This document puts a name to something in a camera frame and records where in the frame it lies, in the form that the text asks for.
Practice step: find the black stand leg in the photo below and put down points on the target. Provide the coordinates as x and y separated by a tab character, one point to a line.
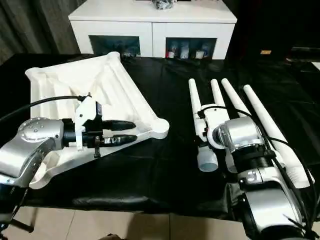
22	225

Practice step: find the white side table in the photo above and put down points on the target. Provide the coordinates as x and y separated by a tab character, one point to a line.
317	65

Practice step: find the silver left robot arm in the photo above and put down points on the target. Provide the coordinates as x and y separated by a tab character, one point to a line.
37	132

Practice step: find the white plastic table leg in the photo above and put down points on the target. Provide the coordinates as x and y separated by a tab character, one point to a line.
217	95
195	100
235	97
265	120

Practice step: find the grey tangled bundle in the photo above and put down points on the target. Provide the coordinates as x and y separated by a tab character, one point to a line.
162	5

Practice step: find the black robot foot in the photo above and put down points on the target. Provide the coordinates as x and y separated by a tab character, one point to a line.
110	237

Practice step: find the white plastic table top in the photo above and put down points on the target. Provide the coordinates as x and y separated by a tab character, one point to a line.
75	80

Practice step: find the small yellow box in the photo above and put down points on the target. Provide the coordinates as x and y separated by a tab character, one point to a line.
266	52

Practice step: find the black work mat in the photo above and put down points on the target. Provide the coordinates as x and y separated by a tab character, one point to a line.
175	175

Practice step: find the grey curtain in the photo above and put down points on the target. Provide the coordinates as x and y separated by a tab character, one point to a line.
32	25

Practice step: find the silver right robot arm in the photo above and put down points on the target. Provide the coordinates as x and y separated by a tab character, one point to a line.
240	132

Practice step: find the white cup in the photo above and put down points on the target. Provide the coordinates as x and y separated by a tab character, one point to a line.
199	54

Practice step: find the white jar red label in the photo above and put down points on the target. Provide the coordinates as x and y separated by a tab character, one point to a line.
171	54

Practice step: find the white sideboard cabinet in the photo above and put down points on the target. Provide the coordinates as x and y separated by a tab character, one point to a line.
150	32

